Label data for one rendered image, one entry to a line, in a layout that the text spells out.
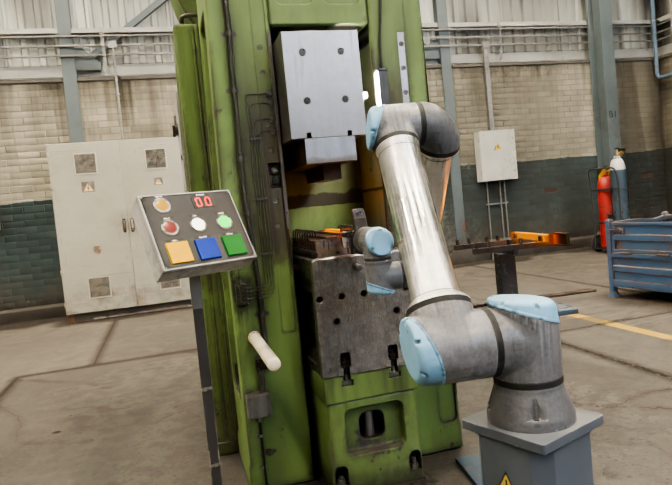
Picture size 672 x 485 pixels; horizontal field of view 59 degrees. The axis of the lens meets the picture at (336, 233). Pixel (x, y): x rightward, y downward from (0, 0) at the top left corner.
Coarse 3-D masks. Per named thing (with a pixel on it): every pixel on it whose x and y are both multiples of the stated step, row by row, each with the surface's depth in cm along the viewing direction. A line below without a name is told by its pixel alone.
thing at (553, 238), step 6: (510, 234) 244; (522, 234) 233; (528, 234) 228; (534, 234) 223; (540, 234) 220; (546, 234) 218; (552, 234) 210; (558, 234) 206; (564, 234) 202; (570, 234) 202; (546, 240) 214; (552, 240) 210; (558, 240) 208; (564, 240) 204
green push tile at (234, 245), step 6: (240, 234) 206; (222, 240) 201; (228, 240) 201; (234, 240) 203; (240, 240) 204; (228, 246) 200; (234, 246) 201; (240, 246) 203; (228, 252) 199; (234, 252) 200; (240, 252) 201; (246, 252) 203
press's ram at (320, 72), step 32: (288, 32) 222; (320, 32) 225; (352, 32) 228; (288, 64) 222; (320, 64) 225; (352, 64) 228; (288, 96) 222; (320, 96) 225; (352, 96) 229; (288, 128) 225; (320, 128) 226; (352, 128) 229
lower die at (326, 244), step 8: (320, 232) 256; (328, 232) 243; (336, 232) 234; (312, 240) 231; (320, 240) 227; (328, 240) 228; (336, 240) 228; (312, 248) 231; (320, 248) 227; (328, 248) 228; (336, 248) 229; (344, 248) 229; (320, 256) 227; (328, 256) 228
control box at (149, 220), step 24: (192, 192) 205; (216, 192) 211; (144, 216) 190; (168, 216) 195; (192, 216) 200; (216, 216) 205; (144, 240) 192; (168, 240) 190; (192, 240) 195; (216, 240) 200; (168, 264) 185; (192, 264) 190; (216, 264) 196; (240, 264) 205
